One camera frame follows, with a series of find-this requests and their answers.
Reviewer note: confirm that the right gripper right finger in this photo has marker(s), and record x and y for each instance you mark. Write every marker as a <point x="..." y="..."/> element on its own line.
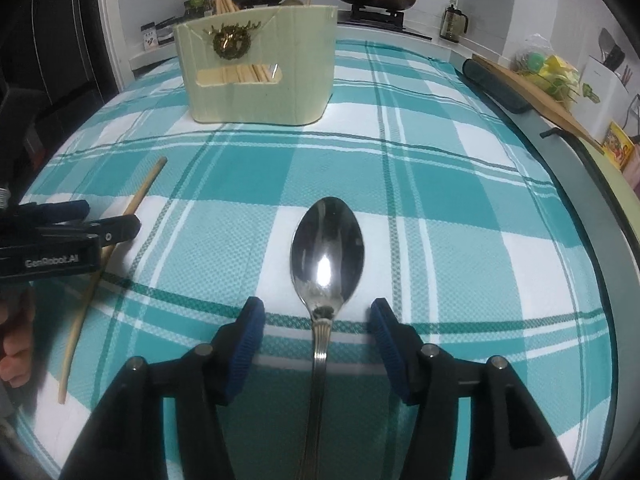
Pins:
<point x="509" y="436"/>

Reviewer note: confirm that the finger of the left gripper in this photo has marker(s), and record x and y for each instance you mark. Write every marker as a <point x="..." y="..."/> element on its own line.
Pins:
<point x="91" y="236"/>
<point x="53" y="213"/>

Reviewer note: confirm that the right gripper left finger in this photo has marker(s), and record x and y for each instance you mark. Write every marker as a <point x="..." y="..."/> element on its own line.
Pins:
<point x="124" y="436"/>

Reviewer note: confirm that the wooden chopstick four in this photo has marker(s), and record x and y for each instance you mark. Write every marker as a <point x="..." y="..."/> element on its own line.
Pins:
<point x="248" y="73"/>

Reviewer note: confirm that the large steel spoon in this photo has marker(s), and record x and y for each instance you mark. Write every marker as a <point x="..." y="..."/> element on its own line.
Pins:
<point x="326" y="264"/>

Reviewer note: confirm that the wooden chopstick two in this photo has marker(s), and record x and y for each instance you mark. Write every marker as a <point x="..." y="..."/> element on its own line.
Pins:
<point x="228" y="6"/>

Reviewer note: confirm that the small steel spoon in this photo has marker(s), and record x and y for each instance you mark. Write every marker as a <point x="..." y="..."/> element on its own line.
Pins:
<point x="290" y="2"/>

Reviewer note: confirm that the left hand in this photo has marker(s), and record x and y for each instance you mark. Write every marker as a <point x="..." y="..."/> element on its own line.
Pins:
<point x="17" y="335"/>

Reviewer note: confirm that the black refrigerator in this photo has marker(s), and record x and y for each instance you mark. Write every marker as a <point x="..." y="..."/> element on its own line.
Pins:
<point x="57" y="47"/>

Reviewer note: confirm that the spice jar rack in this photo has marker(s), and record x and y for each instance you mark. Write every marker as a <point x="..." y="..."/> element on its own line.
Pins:
<point x="155" y="35"/>

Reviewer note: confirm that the teal plaid tablecloth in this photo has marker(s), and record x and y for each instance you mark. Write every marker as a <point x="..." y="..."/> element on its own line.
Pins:
<point x="465" y="235"/>

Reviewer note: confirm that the cream utensil holder box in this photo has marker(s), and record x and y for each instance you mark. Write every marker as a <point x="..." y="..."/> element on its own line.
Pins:
<point x="299" y="92"/>

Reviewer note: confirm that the sauce bottles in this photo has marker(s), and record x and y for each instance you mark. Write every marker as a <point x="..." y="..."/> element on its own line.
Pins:
<point x="198" y="8"/>

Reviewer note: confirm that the yellow printed cup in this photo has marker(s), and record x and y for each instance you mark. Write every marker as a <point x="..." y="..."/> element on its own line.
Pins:
<point x="617" y="146"/>

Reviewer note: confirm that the wooden cutting board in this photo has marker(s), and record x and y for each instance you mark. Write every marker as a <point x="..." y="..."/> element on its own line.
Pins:
<point x="540" y="101"/>

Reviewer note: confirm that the black gas stove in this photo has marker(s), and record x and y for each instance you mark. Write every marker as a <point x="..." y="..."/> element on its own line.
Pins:
<point x="368" y="18"/>

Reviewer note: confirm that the white knife holder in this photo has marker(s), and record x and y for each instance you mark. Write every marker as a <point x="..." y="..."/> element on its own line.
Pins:
<point x="601" y="100"/>

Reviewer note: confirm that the black padded mat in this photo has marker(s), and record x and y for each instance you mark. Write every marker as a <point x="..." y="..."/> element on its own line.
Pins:
<point x="494" y="87"/>

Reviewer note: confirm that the bag of sponges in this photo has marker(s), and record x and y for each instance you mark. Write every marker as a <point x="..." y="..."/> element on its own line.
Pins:
<point x="537" y="62"/>

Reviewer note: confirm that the glass french press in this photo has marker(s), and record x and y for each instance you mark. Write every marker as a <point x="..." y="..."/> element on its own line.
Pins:
<point x="454" y="24"/>

